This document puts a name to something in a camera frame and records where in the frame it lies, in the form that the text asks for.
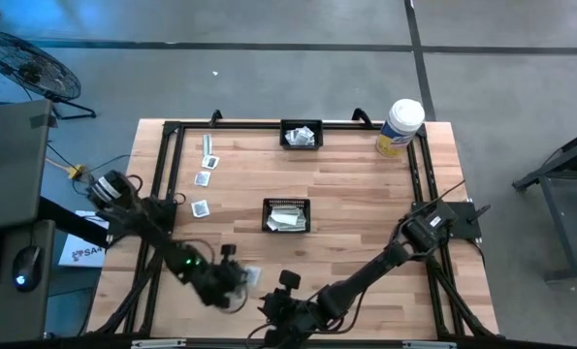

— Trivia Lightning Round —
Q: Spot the grey metal cart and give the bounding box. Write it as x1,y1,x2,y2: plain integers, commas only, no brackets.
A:
511,123,577,285

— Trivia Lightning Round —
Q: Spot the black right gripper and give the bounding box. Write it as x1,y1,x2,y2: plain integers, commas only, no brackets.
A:
258,270,321,348

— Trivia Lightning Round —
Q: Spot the black slotted plastic basket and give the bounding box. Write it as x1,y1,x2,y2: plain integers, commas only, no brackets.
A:
261,197,312,235
278,118,325,151

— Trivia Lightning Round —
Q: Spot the black diagonal bar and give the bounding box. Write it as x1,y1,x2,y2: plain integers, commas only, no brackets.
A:
36,195,113,249

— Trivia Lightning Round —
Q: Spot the Lysol disinfecting wipes canister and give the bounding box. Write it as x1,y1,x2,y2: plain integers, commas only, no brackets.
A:
375,98,427,159

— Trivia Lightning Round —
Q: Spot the grey monitor back panel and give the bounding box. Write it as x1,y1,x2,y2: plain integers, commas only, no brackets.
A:
0,99,56,233

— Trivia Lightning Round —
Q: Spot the black floor fan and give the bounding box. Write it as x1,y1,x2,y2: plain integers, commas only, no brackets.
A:
0,30,98,121

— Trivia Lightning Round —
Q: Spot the white printed paper sheet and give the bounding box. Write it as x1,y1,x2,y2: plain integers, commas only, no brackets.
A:
57,209,109,270

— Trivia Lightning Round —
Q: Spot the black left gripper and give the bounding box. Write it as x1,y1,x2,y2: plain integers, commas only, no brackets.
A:
198,243,249,310

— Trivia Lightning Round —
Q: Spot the grey metal bracket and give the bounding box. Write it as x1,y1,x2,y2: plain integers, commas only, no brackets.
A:
402,340,458,349
131,338,188,349

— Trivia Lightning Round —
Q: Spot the grey desk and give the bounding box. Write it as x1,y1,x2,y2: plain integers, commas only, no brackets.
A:
0,220,56,346

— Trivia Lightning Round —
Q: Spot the black computer mouse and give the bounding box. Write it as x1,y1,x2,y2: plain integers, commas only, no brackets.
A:
12,245,43,294

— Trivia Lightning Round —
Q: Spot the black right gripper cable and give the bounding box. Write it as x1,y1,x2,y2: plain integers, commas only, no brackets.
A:
334,289,368,336

